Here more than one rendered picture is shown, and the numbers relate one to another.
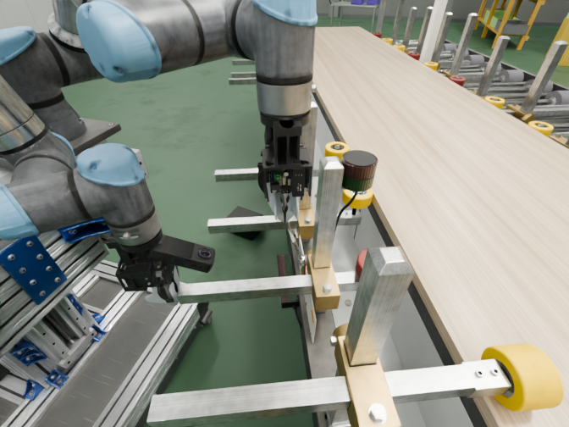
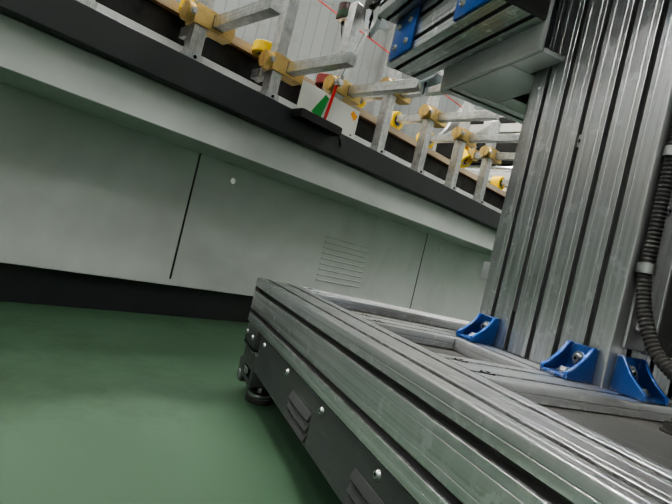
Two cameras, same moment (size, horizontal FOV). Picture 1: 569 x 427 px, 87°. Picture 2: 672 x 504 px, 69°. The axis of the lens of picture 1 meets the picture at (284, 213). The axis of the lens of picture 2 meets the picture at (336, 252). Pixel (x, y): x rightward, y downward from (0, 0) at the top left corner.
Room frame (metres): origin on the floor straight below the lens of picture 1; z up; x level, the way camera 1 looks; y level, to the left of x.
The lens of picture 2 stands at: (1.37, 1.23, 0.31)
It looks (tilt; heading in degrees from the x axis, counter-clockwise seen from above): 1 degrees up; 231
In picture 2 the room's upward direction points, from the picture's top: 13 degrees clockwise
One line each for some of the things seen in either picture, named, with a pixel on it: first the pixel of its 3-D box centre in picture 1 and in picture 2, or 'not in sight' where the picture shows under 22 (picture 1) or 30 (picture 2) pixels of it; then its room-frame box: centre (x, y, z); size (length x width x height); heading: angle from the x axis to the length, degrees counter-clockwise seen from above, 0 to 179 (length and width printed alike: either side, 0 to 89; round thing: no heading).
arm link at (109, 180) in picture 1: (116, 185); not in sight; (0.37, 0.25, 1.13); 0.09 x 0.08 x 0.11; 118
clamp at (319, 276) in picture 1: (323, 276); (341, 90); (0.42, -0.08, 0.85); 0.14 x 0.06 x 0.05; 5
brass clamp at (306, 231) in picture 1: (304, 216); (281, 67); (0.67, -0.06, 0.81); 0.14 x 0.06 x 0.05; 5
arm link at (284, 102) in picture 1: (286, 96); not in sight; (0.42, 0.00, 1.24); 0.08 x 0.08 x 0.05
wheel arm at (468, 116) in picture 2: not in sight; (440, 117); (-0.09, -0.11, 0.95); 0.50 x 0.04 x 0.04; 95
